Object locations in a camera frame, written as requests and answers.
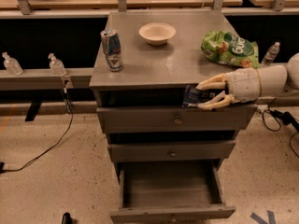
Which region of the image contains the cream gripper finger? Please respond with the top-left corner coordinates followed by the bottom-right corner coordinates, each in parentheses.
top-left (196, 73), bottom-right (226, 91)
top-left (198, 91), bottom-right (234, 110)

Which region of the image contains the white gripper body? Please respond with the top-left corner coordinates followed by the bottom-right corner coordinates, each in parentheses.
top-left (225, 68), bottom-right (261, 103)

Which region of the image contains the dark blue rxbar wrapper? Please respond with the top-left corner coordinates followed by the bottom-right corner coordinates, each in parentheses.
top-left (182, 85), bottom-right (219, 107)

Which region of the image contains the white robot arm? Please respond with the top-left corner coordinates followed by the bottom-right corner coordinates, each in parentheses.
top-left (195, 53), bottom-right (299, 110)

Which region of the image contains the grey top drawer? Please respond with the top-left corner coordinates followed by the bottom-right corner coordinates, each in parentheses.
top-left (97, 104), bottom-right (256, 133)

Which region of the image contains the grey middle drawer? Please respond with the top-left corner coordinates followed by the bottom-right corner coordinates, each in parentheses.
top-left (107, 141), bottom-right (235, 162)

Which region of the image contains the grey wooden drawer cabinet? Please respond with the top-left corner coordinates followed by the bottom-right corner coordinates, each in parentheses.
top-left (89, 10), bottom-right (271, 224)

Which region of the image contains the grey open bottom drawer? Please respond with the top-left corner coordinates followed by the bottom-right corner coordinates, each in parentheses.
top-left (110, 161), bottom-right (235, 224)

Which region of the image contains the green chip bag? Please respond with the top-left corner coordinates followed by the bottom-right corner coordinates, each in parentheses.
top-left (201, 31), bottom-right (259, 68)

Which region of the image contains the clear plastic water bottle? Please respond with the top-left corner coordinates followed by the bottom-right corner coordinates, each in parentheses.
top-left (262, 42), bottom-right (280, 66)

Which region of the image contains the white paper bowl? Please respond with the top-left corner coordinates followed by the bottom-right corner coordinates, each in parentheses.
top-left (139, 22), bottom-right (176, 46)

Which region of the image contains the crushed blue silver can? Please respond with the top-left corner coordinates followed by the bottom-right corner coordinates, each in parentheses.
top-left (101, 29), bottom-right (122, 72)

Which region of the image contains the black object at floor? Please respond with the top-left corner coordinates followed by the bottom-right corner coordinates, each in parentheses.
top-left (62, 213), bottom-right (72, 224)

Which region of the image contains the left clear sanitizer bottle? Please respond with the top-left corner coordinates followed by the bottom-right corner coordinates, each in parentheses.
top-left (2, 52), bottom-right (22, 75)

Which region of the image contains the black cable and plug right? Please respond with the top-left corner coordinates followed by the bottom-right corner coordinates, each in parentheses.
top-left (261, 98), bottom-right (299, 159)

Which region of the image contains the grey metal shelf rail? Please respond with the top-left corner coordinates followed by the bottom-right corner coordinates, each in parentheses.
top-left (0, 68), bottom-right (93, 91)

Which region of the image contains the black floor cable left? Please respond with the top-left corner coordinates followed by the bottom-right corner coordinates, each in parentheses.
top-left (0, 87), bottom-right (75, 175)

